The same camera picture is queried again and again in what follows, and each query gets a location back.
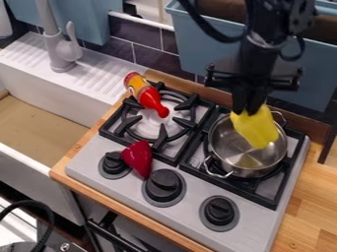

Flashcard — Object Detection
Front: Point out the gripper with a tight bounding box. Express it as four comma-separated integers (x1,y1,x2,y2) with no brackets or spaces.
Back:
204,34,305,116

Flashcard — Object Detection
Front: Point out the yellow toy fruit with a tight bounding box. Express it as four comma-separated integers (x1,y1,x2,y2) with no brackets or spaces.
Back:
229,103,282,151

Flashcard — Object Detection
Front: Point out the silver pot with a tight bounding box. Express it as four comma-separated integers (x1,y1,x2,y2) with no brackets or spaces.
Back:
201,109,290,180

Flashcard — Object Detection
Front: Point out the toy stove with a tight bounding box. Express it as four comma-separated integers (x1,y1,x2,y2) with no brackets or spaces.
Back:
64,80,312,252

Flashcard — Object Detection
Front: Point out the red and yellow toy bottle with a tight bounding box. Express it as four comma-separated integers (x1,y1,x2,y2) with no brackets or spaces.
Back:
122,71,171,119

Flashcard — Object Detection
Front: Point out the red toy pepper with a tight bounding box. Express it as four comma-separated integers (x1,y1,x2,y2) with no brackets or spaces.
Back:
119,140,155,180

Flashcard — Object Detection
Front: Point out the tap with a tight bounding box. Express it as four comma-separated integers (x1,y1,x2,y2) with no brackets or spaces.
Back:
34,0,85,74

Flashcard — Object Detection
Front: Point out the toy sink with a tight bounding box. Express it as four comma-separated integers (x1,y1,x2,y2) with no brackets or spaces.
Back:
0,31,151,226

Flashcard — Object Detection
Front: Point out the black cable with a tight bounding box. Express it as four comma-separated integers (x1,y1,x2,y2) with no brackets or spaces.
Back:
0,200,56,252

